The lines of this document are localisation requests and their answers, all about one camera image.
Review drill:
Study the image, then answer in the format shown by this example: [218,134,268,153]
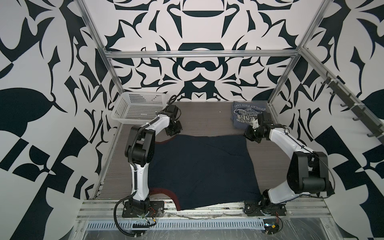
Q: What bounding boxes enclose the aluminium frame crossbar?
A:
[105,50,298,59]

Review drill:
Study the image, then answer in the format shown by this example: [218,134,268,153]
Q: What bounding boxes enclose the black wall hook rack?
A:
[322,71,384,145]

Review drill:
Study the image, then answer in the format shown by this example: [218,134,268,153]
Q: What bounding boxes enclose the white plastic laundry basket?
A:
[111,92,167,125]

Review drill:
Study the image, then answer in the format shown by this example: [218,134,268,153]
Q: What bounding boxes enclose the small electronics board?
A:
[263,219,281,235]

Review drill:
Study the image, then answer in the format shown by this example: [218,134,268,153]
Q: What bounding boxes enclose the black printed tank top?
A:
[148,135,262,211]

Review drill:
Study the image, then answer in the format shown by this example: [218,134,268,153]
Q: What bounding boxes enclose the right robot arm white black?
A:
[244,113,336,217]

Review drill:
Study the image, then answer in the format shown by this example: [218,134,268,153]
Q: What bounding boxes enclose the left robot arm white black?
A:
[123,104,182,218]

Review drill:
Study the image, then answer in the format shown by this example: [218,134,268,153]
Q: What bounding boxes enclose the blue grey tank top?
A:
[231,101,268,130]

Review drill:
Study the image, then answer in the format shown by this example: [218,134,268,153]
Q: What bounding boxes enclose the white slotted cable duct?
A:
[85,218,266,231]

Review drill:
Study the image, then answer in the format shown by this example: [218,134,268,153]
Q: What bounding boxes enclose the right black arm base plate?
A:
[243,201,287,217]

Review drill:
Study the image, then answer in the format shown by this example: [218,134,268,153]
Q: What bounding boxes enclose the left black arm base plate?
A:
[122,200,165,218]

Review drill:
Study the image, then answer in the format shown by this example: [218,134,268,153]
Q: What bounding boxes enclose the black left base cable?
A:
[113,191,157,238]

